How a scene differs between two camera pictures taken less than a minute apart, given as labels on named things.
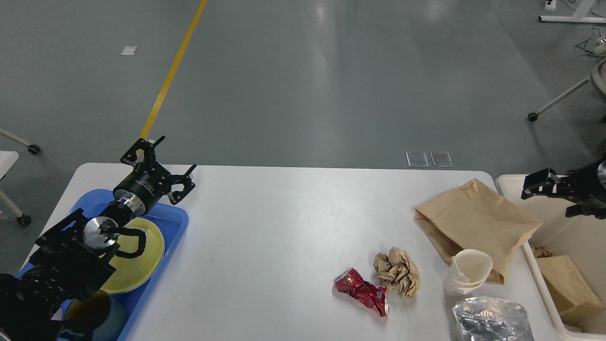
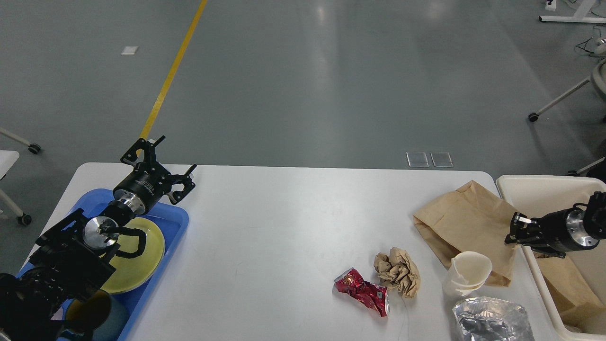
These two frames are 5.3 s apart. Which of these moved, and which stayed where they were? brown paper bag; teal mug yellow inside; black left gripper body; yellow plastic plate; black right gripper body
Moved: black right gripper body
Stayed: brown paper bag; black left gripper body; yellow plastic plate; teal mug yellow inside
